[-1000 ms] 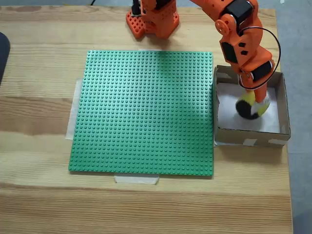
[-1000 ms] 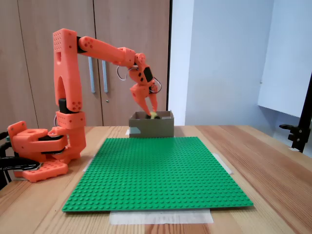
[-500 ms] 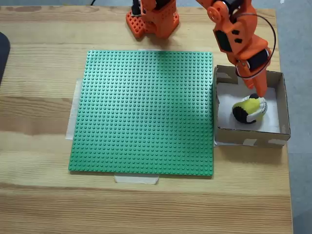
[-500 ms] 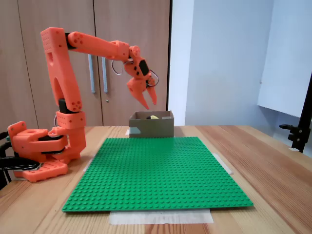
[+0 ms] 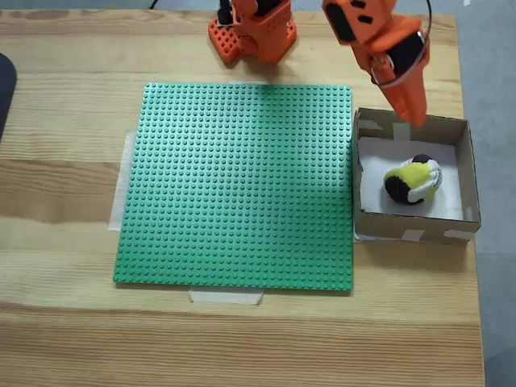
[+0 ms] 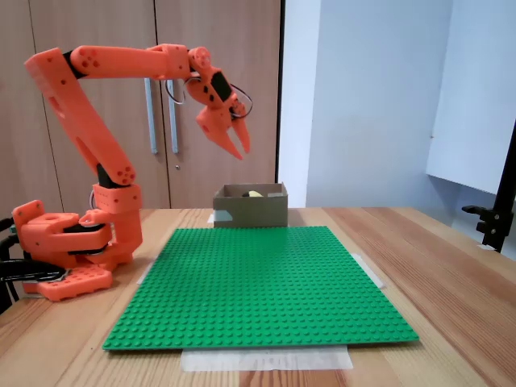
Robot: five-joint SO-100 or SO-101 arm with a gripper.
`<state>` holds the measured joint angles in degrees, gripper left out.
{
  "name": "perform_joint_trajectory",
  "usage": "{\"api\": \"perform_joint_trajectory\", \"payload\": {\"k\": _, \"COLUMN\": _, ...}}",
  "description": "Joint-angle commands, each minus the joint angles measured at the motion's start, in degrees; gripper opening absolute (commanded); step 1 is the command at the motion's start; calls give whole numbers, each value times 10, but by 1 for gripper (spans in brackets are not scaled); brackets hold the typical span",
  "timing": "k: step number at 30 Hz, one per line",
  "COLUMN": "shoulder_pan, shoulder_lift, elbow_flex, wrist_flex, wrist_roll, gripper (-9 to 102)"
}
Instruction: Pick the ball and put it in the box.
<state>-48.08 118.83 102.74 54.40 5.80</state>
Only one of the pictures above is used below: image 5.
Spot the white paper sheet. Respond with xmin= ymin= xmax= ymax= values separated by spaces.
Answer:
xmin=357 ymin=136 xmax=464 ymax=221

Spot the green studded baseplate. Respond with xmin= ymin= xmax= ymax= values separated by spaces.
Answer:
xmin=112 ymin=82 xmax=355 ymax=298

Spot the yellow black white ball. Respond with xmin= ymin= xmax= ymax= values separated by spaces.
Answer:
xmin=384 ymin=154 xmax=443 ymax=206

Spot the black rounded object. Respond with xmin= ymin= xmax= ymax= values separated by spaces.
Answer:
xmin=0 ymin=52 xmax=19 ymax=144

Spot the gripper motor cable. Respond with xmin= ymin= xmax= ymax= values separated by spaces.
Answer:
xmin=371 ymin=0 xmax=434 ymax=88

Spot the cardboard box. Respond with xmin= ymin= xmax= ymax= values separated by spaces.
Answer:
xmin=352 ymin=106 xmax=482 ymax=243

